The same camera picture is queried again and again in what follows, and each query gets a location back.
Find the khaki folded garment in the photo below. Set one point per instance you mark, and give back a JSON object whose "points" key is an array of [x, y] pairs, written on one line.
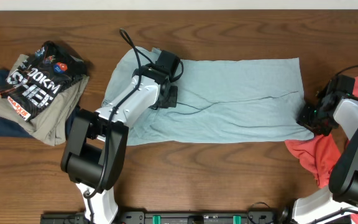
{"points": [[48, 125]]}

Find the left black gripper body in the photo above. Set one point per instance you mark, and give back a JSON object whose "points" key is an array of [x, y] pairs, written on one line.
{"points": [[171, 99]]}

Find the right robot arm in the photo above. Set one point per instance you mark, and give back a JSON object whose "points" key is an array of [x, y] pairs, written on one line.
{"points": [[340, 197]]}

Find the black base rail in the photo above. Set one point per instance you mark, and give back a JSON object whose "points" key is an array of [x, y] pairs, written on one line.
{"points": [[255, 215]]}

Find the navy blue folded garment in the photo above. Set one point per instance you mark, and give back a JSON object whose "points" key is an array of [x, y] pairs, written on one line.
{"points": [[11, 129]]}

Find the light blue t-shirt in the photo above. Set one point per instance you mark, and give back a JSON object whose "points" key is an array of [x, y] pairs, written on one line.
{"points": [[224, 101]]}

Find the black printed folded shirt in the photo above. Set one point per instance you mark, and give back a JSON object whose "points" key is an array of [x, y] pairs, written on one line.
{"points": [[35, 83]]}

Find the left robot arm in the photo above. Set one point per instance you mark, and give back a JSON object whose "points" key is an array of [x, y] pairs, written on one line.
{"points": [[94, 154]]}

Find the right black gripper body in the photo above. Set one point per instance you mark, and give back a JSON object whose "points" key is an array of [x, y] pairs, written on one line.
{"points": [[317, 122]]}

